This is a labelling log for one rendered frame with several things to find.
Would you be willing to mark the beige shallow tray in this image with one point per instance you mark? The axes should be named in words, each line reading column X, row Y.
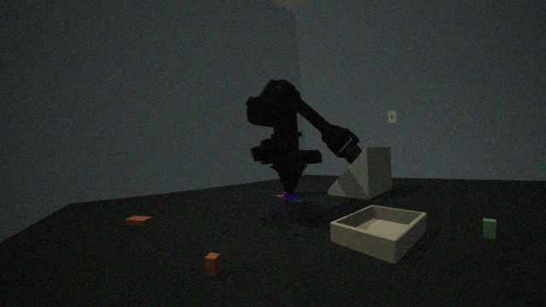
column 381, row 232

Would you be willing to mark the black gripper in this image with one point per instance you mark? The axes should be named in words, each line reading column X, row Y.
column 291, row 166

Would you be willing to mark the brown flat block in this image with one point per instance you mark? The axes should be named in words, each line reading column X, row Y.
column 139, row 221

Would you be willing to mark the brown rectangular block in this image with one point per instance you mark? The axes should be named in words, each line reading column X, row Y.
column 213, row 264

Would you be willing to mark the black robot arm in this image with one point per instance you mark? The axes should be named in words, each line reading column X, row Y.
column 278, row 107

